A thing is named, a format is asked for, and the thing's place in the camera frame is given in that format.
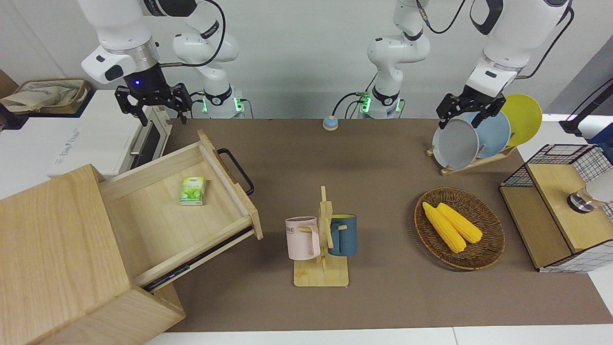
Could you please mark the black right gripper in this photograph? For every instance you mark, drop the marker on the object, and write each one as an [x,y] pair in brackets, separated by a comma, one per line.
[146,84]

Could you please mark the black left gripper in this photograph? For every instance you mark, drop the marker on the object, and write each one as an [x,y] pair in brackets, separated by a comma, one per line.
[474,101]

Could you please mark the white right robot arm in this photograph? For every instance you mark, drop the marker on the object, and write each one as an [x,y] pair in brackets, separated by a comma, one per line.
[119,28]

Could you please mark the grey plate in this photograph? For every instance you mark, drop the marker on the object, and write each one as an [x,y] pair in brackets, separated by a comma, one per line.
[455,143]

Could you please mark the light blue plate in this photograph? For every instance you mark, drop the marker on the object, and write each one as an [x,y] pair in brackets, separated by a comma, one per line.
[495,134]

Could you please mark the wooden plate rack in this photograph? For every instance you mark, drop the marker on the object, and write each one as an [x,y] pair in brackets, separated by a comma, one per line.
[488,160]

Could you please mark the yellow plate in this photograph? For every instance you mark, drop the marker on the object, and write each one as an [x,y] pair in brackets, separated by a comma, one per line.
[524,115]

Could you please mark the white toaster oven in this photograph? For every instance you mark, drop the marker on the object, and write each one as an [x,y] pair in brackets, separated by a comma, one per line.
[105,134]

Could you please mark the dark box holding bag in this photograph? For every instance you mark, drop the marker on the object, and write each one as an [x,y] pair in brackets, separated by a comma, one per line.
[87,98]

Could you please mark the green tissue pack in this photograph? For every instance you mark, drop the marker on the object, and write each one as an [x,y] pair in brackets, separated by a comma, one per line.
[192,190]

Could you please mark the yellow corn cob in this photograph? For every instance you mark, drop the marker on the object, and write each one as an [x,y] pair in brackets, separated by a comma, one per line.
[443,229]
[464,226]

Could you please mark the brown table mat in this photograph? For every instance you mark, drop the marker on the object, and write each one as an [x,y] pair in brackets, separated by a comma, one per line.
[383,191]

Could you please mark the beige cloth bag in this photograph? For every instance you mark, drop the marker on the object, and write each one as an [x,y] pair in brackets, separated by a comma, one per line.
[38,96]

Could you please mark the small blue round bell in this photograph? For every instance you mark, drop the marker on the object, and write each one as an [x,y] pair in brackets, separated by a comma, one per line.
[330,123]

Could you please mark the white bulb with metal base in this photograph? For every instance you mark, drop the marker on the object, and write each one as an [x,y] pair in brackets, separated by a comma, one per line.
[579,201]

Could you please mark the brown wicker basket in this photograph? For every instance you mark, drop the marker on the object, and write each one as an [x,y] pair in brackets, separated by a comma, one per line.
[479,258]

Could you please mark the dark blue mug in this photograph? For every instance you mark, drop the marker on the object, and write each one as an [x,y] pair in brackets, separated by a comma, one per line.
[346,237]

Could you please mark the light wooden cabinet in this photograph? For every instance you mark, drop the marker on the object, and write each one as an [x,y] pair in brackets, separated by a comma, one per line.
[52,258]

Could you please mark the pink mug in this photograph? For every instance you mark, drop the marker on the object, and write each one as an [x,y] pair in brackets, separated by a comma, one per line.
[300,242]

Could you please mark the wooden mug rack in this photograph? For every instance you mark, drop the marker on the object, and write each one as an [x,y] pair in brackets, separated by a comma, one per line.
[322,273]

